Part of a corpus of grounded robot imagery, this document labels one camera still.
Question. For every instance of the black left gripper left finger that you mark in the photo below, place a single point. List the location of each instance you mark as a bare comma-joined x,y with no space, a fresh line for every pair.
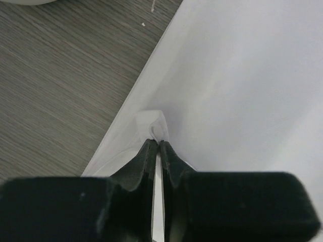
112,208

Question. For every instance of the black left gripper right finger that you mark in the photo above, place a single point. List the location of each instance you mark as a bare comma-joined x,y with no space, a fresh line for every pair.
233,206

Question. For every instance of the white t shirt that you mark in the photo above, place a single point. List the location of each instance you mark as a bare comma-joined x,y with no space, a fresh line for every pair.
233,86

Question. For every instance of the white plastic bin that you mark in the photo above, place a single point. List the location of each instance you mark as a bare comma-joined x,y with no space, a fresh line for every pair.
29,2

